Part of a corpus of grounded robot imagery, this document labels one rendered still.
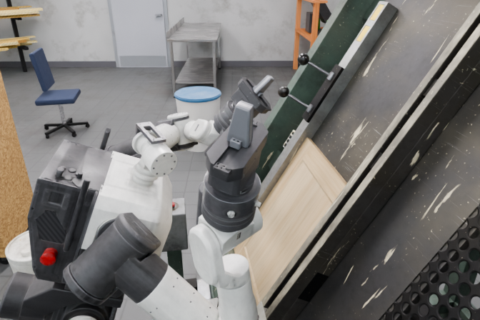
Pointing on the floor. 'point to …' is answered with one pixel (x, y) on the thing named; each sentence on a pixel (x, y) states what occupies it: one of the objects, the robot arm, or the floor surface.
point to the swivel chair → (43, 72)
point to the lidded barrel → (198, 106)
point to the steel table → (205, 66)
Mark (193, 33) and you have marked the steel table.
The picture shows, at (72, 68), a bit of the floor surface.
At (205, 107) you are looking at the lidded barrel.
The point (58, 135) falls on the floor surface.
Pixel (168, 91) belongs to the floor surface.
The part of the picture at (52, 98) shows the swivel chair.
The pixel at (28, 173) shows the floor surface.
